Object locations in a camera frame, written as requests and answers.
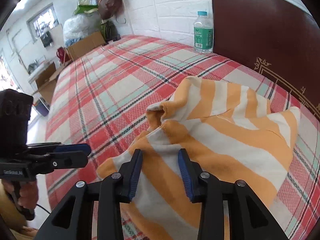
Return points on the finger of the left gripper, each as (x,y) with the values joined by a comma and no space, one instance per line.
(74,147)
(62,160)

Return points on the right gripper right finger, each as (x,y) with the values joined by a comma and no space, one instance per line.
(227,209)

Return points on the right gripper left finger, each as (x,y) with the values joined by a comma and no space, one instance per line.
(72,218)

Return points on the orange white striped sweater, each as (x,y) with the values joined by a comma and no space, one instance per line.
(228,129)

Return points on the person's left hand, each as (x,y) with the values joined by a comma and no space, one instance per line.
(29,193)

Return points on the red plaid bed sheet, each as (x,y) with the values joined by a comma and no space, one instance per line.
(101,99)

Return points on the open cardboard box near floor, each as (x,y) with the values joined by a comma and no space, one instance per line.
(47,80)

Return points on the red thermos jug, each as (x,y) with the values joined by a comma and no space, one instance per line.
(62,54)

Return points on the left side cardboard box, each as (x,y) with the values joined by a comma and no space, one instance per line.
(85,45)

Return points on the white plastic bag bundle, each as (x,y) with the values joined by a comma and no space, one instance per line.
(80,26)

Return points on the green leafy bag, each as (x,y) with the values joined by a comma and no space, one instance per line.
(85,9)

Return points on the green label water bottle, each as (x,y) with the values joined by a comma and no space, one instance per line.
(203,33)

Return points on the dark brown wooden headboard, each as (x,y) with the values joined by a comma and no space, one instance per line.
(274,38)

